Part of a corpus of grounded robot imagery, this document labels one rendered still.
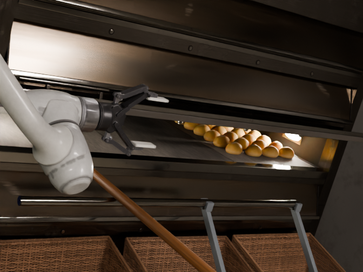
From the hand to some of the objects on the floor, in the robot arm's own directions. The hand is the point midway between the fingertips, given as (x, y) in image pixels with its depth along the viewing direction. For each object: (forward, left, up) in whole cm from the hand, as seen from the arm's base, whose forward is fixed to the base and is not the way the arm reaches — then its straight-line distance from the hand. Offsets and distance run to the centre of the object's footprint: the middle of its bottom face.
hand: (156, 122), depth 177 cm
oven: (+50, +153, -149) cm, 219 cm away
